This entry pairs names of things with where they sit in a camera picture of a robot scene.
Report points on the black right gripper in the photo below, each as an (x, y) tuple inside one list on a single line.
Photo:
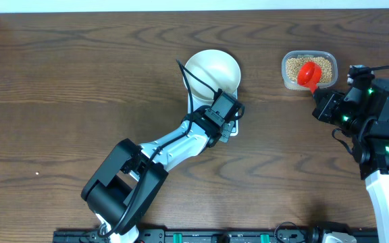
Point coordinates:
[(323, 109)]

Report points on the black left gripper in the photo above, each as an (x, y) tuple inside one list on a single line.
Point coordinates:
[(224, 136)]

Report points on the red plastic measuring scoop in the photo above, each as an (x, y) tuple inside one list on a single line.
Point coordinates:
[(309, 76)]

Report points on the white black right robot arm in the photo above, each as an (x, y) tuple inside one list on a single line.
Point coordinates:
[(362, 114)]

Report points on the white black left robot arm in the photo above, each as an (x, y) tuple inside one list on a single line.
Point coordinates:
[(126, 183)]

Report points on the white digital kitchen scale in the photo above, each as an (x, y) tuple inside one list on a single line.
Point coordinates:
[(198, 103)]

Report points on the white round bowl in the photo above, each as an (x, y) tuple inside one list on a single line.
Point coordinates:
[(217, 69)]

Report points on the clear plastic soybean container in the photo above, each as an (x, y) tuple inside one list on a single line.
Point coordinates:
[(294, 60)]

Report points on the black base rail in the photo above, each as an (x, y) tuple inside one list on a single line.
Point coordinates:
[(285, 232)]

